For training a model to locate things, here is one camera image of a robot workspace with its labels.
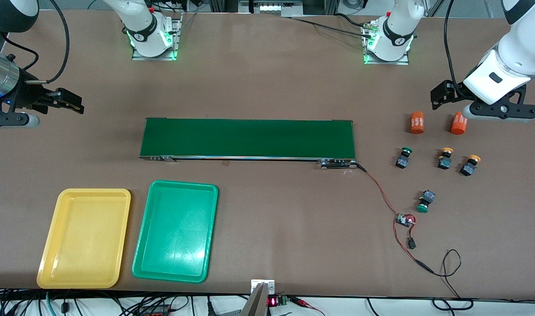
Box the green push button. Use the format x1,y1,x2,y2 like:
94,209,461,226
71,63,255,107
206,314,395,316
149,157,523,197
396,147,413,169
416,190,436,214

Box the red clip lead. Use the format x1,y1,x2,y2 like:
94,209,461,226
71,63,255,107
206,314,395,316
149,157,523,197
289,297,326,316

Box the red black wire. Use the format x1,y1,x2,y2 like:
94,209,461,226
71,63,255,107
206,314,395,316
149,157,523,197
353,162,435,275

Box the red black power strip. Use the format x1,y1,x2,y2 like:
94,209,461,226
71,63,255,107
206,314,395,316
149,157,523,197
138,305,171,316

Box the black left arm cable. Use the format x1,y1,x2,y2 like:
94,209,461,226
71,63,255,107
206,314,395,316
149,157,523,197
443,0,467,98

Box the aluminium frame structure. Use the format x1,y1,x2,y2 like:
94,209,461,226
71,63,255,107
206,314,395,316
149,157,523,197
208,0,340,16

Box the green plastic tray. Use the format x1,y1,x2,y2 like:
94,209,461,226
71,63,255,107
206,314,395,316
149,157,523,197
132,180,219,284

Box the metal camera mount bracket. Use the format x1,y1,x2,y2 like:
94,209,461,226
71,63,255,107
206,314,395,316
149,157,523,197
250,280,276,316

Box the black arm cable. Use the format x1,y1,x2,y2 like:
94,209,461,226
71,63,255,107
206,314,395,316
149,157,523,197
24,0,71,85
443,0,467,98

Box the orange canister white print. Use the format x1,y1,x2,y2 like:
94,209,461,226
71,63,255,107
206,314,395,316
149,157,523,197
451,111,468,135
410,111,426,134

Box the yellow plastic tray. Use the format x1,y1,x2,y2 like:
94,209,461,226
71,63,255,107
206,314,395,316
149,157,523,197
36,188,132,289

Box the long black table cable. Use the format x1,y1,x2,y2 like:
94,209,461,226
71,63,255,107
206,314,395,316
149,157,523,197
289,12,373,38

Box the thin black cable loop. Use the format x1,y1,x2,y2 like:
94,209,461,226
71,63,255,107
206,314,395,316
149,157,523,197
432,249,474,310

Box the yellow push button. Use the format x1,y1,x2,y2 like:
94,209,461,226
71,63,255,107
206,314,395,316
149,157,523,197
460,155,482,177
438,148,454,170

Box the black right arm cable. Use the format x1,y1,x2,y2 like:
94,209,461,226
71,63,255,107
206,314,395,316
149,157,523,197
24,0,71,85

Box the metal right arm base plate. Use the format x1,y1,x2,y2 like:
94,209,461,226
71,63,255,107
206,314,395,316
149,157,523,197
132,12,182,61

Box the green conveyor belt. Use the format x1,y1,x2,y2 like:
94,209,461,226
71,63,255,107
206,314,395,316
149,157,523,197
139,118,359,170

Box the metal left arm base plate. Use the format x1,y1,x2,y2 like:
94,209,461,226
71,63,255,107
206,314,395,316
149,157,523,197
362,22,410,65

